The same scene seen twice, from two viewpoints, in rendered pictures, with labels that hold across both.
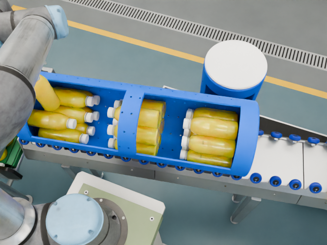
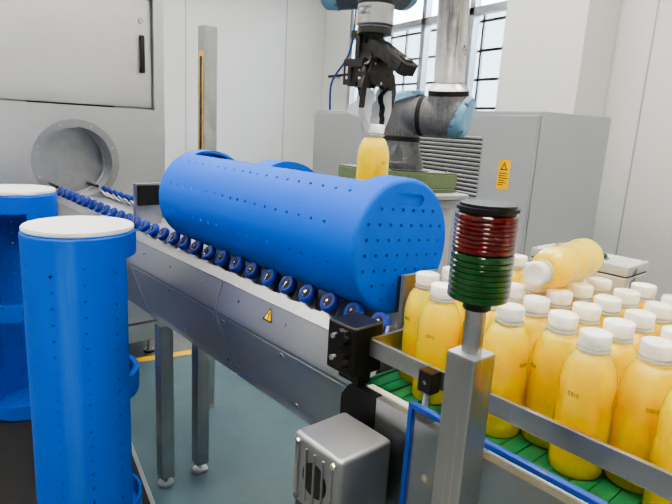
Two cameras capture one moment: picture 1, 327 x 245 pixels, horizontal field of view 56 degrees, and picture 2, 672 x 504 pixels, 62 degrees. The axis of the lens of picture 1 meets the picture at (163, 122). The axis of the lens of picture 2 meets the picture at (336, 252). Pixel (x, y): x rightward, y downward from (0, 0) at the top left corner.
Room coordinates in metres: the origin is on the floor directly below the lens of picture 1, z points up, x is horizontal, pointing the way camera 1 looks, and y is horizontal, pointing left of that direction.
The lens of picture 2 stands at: (1.68, 1.05, 1.32)
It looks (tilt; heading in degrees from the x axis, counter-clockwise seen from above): 13 degrees down; 214
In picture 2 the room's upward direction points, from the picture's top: 3 degrees clockwise
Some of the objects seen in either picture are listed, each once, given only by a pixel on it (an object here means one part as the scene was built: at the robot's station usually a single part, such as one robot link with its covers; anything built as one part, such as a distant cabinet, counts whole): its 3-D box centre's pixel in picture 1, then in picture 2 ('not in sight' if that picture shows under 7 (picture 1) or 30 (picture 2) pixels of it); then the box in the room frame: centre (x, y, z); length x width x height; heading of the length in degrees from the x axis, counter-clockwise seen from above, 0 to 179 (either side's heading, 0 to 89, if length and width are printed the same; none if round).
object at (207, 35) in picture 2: not in sight; (206, 230); (0.00, -0.80, 0.85); 0.06 x 0.06 x 1.70; 76
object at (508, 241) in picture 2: not in sight; (485, 231); (1.13, 0.86, 1.23); 0.06 x 0.06 x 0.04
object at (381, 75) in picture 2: not in sight; (370, 59); (0.64, 0.40, 1.47); 0.09 x 0.08 x 0.12; 76
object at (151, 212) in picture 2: not in sight; (148, 203); (0.36, -0.72, 1.00); 0.10 x 0.04 x 0.15; 166
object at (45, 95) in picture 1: (43, 91); (371, 173); (0.64, 0.42, 1.23); 0.07 x 0.07 x 0.18
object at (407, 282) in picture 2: not in sight; (414, 300); (0.69, 0.57, 0.99); 0.10 x 0.02 x 0.12; 166
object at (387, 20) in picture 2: not in sight; (374, 17); (0.64, 0.40, 1.55); 0.08 x 0.08 x 0.05
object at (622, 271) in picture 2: not in sight; (584, 276); (0.45, 0.84, 1.05); 0.20 x 0.10 x 0.10; 76
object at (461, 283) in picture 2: not in sight; (480, 274); (1.13, 0.86, 1.18); 0.06 x 0.06 x 0.05
